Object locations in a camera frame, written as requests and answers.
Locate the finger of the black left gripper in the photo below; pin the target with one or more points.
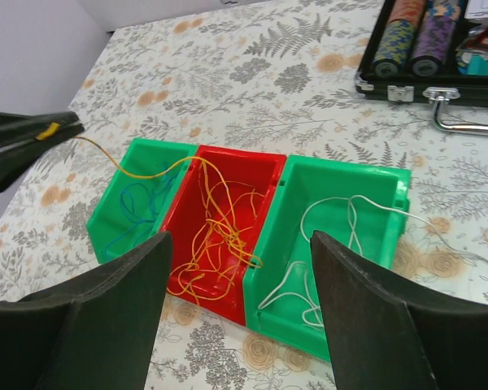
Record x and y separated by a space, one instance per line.
26 137
8 170

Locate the green plastic bin left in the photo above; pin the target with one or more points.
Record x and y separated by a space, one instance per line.
131 210

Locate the green plastic bin right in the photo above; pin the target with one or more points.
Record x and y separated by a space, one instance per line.
360 206

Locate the red plastic bin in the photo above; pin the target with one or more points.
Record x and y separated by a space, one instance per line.
215 220

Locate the teal plastic piece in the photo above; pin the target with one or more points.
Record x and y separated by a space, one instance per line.
478 66

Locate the black poker chip case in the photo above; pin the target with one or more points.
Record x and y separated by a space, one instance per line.
419 51

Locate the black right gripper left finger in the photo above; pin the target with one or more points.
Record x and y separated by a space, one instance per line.
94 331

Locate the floral table mat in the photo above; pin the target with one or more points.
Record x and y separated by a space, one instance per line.
277 78

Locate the green plastic bin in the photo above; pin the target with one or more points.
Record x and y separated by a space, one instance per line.
360 206
131 210

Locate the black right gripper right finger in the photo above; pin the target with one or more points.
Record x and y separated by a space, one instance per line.
387 332

